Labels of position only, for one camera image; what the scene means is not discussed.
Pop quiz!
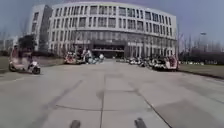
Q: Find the street lamp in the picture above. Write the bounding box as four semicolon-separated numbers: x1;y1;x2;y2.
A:
199;31;208;54

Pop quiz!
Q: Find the scooter with rider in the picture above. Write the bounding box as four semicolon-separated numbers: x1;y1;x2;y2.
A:
7;45;42;75

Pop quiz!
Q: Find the dark green tree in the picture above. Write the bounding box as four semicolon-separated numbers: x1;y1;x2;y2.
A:
17;34;38;53

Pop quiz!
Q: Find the row of parked scooters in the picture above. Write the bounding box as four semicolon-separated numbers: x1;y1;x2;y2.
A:
115;54;180;72
62;48;106;66

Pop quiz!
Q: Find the dark hedge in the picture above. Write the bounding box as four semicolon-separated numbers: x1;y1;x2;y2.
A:
179;50;224;66

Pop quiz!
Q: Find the grass strip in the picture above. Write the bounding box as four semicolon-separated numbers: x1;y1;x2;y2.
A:
178;62;224;80
0;55;66;74

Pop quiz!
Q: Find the white multi-storey building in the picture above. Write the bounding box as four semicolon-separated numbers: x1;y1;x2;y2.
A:
29;1;179;60

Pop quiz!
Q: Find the robot's own part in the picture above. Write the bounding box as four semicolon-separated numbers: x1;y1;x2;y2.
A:
134;117;148;128
69;119;82;128

